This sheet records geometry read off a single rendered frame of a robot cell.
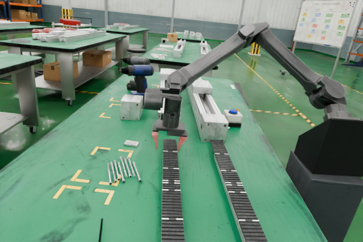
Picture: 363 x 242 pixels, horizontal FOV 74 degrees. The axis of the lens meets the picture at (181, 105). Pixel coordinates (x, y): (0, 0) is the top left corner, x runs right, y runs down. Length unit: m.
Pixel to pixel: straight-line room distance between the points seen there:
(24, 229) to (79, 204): 0.12
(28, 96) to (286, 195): 2.39
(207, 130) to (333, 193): 0.50
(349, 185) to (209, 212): 0.54
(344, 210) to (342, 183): 0.12
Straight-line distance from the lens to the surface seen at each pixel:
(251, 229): 0.65
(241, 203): 0.71
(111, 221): 0.67
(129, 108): 1.14
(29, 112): 2.77
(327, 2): 6.89
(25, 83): 2.68
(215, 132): 1.00
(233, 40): 0.99
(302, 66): 1.06
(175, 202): 0.67
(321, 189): 1.02
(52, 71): 3.90
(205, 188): 0.77
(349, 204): 1.11
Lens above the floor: 1.26
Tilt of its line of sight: 20 degrees down
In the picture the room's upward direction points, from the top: 6 degrees clockwise
